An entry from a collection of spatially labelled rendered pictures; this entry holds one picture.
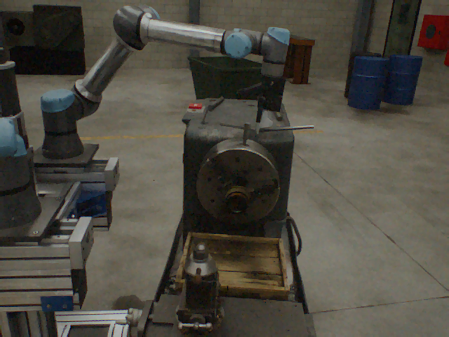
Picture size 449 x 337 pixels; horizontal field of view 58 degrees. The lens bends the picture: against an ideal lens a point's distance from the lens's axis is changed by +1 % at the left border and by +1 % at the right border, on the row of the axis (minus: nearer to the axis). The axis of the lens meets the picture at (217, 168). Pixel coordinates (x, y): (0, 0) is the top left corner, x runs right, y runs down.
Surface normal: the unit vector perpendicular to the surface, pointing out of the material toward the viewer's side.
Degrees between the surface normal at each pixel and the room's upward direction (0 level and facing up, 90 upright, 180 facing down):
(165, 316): 0
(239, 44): 90
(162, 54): 90
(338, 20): 90
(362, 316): 0
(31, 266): 90
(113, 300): 0
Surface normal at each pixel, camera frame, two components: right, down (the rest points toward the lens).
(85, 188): 0.07, 0.38
